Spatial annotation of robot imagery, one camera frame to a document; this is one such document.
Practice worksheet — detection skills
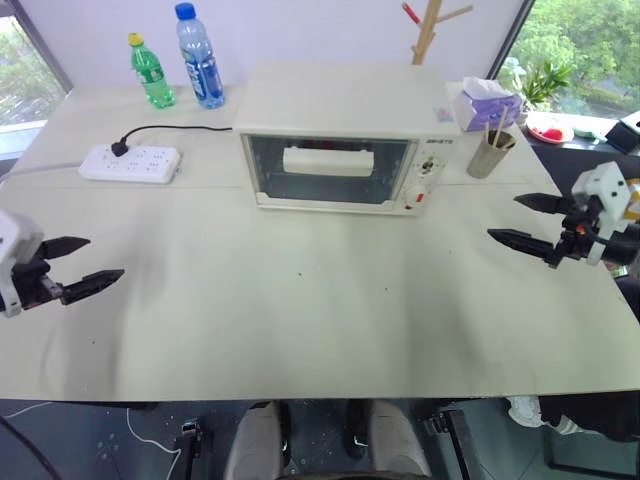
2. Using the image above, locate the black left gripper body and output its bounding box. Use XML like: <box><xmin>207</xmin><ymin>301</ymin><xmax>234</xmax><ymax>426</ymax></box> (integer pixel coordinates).
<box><xmin>10</xmin><ymin>256</ymin><xmax>67</xmax><ymax>309</ymax></box>

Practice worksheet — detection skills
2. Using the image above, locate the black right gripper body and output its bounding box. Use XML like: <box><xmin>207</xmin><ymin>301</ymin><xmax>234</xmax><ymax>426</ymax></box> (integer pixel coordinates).
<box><xmin>555</xmin><ymin>196</ymin><xmax>602</xmax><ymax>262</ymax></box>

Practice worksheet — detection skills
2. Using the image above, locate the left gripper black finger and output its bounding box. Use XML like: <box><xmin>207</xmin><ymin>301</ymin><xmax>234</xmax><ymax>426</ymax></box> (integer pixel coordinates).
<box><xmin>41</xmin><ymin>236</ymin><xmax>92</xmax><ymax>262</ymax></box>
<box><xmin>60</xmin><ymin>268</ymin><xmax>126</xmax><ymax>307</ymax></box>

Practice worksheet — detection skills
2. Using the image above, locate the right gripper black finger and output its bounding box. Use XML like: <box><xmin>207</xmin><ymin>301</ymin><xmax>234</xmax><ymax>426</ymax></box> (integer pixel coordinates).
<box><xmin>486</xmin><ymin>228</ymin><xmax>559</xmax><ymax>267</ymax></box>
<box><xmin>514</xmin><ymin>193</ymin><xmax>577</xmax><ymax>217</ymax></box>

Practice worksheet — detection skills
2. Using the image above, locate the red and white dish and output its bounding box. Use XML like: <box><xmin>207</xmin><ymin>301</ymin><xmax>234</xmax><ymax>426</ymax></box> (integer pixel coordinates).
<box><xmin>525</xmin><ymin>111</ymin><xmax>576</xmax><ymax>147</ymax></box>

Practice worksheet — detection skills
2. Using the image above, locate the white toaster oven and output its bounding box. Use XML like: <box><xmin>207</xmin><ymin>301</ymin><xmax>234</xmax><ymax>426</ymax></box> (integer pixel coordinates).
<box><xmin>232</xmin><ymin>61</ymin><xmax>460</xmax><ymax>218</ymax></box>

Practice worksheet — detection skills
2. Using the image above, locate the dark side table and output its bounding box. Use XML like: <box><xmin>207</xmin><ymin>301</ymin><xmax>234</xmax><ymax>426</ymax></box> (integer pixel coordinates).
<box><xmin>528</xmin><ymin>113</ymin><xmax>640</xmax><ymax>201</ymax></box>

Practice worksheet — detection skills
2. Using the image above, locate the metal cup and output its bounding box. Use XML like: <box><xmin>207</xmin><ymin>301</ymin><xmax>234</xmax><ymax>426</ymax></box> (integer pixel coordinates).
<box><xmin>466</xmin><ymin>130</ymin><xmax>518</xmax><ymax>180</ymax></box>

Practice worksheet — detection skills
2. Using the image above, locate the wooden stick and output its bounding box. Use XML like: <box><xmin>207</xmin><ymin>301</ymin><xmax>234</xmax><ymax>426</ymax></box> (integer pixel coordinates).
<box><xmin>493</xmin><ymin>105</ymin><xmax>510</xmax><ymax>149</ymax></box>

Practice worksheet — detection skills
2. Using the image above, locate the black box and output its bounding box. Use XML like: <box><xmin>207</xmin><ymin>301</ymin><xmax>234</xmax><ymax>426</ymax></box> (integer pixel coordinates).
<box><xmin>605</xmin><ymin>118</ymin><xmax>640</xmax><ymax>154</ymax></box>

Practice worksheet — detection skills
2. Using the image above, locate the white power strip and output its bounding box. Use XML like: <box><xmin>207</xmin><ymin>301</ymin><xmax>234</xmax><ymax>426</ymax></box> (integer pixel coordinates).
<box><xmin>78</xmin><ymin>143</ymin><xmax>183</xmax><ymax>185</ymax></box>

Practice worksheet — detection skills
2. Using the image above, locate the purple white tissue pack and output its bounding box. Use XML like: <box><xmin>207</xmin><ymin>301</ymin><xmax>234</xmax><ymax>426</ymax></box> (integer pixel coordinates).
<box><xmin>451</xmin><ymin>76</ymin><xmax>523</xmax><ymax>134</ymax></box>

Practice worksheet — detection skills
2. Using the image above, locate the green potted plant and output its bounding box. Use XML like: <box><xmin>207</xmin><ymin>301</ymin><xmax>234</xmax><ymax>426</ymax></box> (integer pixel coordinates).
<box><xmin>519</xmin><ymin>58</ymin><xmax>575</xmax><ymax>115</ymax></box>

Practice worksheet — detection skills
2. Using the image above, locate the white shoe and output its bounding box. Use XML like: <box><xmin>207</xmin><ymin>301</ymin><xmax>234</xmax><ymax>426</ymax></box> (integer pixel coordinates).
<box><xmin>506</xmin><ymin>394</ymin><xmax>544</xmax><ymax>428</ymax></box>

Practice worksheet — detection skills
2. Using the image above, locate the green plastic soda bottle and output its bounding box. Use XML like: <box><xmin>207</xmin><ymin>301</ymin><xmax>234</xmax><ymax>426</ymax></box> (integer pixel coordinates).
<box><xmin>127</xmin><ymin>32</ymin><xmax>177</xmax><ymax>111</ymax></box>

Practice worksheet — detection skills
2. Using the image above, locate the black table leg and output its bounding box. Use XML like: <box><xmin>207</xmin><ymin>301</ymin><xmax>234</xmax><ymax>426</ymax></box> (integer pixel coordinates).
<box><xmin>173</xmin><ymin>418</ymin><xmax>207</xmax><ymax>480</ymax></box>
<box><xmin>423</xmin><ymin>406</ymin><xmax>475</xmax><ymax>480</ymax></box>

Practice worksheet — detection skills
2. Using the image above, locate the wooden coat rack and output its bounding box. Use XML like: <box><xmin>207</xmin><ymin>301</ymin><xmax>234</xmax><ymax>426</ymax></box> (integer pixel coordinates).
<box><xmin>402</xmin><ymin>0</ymin><xmax>475</xmax><ymax>67</ymax></box>

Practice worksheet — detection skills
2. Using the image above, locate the blue plastic water bottle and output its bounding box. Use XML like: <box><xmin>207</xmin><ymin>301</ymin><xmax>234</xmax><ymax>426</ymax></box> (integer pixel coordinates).
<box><xmin>173</xmin><ymin>2</ymin><xmax>227</xmax><ymax>111</ymax></box>

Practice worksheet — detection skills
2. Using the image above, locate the grey rounded leg cover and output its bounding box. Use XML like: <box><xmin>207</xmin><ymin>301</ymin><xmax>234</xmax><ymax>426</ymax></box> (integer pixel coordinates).
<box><xmin>369</xmin><ymin>399</ymin><xmax>433</xmax><ymax>480</ymax></box>
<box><xmin>222</xmin><ymin>401</ymin><xmax>284</xmax><ymax>480</ymax></box>

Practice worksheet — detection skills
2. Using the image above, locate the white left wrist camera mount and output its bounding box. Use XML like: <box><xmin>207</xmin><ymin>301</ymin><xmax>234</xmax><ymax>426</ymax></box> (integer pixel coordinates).
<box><xmin>0</xmin><ymin>208</ymin><xmax>45</xmax><ymax>320</ymax></box>

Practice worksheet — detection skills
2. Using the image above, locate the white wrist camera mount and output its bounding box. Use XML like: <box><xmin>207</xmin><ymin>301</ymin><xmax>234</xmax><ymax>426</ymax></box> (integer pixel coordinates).
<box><xmin>0</xmin><ymin>208</ymin><xmax>45</xmax><ymax>320</ymax></box>
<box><xmin>571</xmin><ymin>161</ymin><xmax>632</xmax><ymax>265</ymax></box>

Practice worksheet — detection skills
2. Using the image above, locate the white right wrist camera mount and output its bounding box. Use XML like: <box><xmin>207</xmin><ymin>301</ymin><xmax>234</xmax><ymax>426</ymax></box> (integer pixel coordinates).
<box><xmin>571</xmin><ymin>161</ymin><xmax>632</xmax><ymax>265</ymax></box>

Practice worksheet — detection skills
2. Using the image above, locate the white power strip cord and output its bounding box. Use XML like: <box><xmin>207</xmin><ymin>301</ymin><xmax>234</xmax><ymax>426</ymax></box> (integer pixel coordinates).
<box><xmin>0</xmin><ymin>159</ymin><xmax>84</xmax><ymax>189</ymax></box>

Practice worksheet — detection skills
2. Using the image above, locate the black plug with cable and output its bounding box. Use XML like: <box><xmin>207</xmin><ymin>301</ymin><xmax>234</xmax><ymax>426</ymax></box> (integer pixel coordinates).
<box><xmin>110</xmin><ymin>124</ymin><xmax>235</xmax><ymax>158</ymax></box>

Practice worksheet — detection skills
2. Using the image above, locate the white floor cable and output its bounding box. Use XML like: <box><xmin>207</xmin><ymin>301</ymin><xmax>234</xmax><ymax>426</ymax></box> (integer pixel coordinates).
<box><xmin>126</xmin><ymin>406</ymin><xmax>182</xmax><ymax>455</ymax></box>

